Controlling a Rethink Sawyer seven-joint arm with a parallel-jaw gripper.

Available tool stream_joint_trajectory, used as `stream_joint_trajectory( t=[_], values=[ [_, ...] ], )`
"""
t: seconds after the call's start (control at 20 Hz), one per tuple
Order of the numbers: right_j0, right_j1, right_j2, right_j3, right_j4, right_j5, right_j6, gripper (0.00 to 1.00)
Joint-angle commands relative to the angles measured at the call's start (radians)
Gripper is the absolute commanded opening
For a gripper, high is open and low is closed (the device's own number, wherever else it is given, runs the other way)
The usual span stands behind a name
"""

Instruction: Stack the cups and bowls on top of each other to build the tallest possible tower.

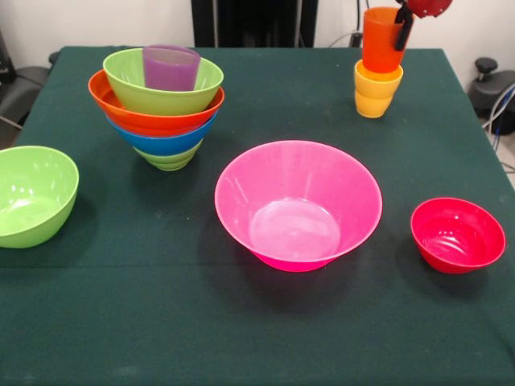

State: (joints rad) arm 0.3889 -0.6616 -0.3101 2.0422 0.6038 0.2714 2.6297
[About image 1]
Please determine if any dark green tablecloth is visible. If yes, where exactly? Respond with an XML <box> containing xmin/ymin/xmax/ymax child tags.
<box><xmin>0</xmin><ymin>46</ymin><xmax>515</xmax><ymax>386</ymax></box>

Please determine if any orange plastic cup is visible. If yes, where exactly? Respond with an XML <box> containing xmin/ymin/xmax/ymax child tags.
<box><xmin>361</xmin><ymin>6</ymin><xmax>414</xmax><ymax>75</ymax></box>

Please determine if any bundle of grey cables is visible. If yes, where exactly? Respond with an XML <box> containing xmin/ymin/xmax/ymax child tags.
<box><xmin>481</xmin><ymin>82</ymin><xmax>515</xmax><ymax>140</ymax></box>

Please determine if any small green plastic bowl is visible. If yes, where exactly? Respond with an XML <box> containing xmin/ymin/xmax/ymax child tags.
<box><xmin>132</xmin><ymin>139</ymin><xmax>204</xmax><ymax>172</ymax></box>

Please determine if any large green plastic bowl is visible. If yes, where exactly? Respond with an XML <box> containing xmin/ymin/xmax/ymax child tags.
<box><xmin>102</xmin><ymin>47</ymin><xmax>225</xmax><ymax>117</ymax></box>
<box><xmin>0</xmin><ymin>145</ymin><xmax>80</xmax><ymax>249</ymax></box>

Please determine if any black equipment base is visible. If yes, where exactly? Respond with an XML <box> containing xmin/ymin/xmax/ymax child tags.
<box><xmin>468</xmin><ymin>57</ymin><xmax>515</xmax><ymax>118</ymax></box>

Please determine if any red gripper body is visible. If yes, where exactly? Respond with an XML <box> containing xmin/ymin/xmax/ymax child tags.
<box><xmin>404</xmin><ymin>0</ymin><xmax>455</xmax><ymax>19</ymax></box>

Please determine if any small red plastic bowl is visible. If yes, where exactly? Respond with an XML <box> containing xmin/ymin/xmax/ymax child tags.
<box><xmin>410</xmin><ymin>196</ymin><xmax>507</xmax><ymax>275</ymax></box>

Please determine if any purple plastic cup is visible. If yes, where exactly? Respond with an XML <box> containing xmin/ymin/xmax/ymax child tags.
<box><xmin>142</xmin><ymin>43</ymin><xmax>202</xmax><ymax>92</ymax></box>

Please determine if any orange plastic bowl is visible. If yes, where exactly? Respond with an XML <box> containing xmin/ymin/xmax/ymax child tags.
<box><xmin>87</xmin><ymin>70</ymin><xmax>225</xmax><ymax>138</ymax></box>

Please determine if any pink plastic bowl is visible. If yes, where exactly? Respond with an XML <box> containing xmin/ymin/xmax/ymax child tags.
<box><xmin>213</xmin><ymin>140</ymin><xmax>384</xmax><ymax>273</ymax></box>

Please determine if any yellow plastic cup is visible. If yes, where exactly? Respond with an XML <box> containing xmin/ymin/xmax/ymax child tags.
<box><xmin>353</xmin><ymin>59</ymin><xmax>404</xmax><ymax>100</ymax></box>
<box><xmin>354</xmin><ymin>90</ymin><xmax>393</xmax><ymax>119</ymax></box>

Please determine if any blue plastic bowl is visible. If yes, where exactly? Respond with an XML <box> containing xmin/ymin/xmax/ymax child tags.
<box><xmin>105</xmin><ymin>110</ymin><xmax>220</xmax><ymax>157</ymax></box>

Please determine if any black office chair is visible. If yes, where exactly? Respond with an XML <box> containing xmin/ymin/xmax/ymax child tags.
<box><xmin>0</xmin><ymin>30</ymin><xmax>61</xmax><ymax>129</ymax></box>

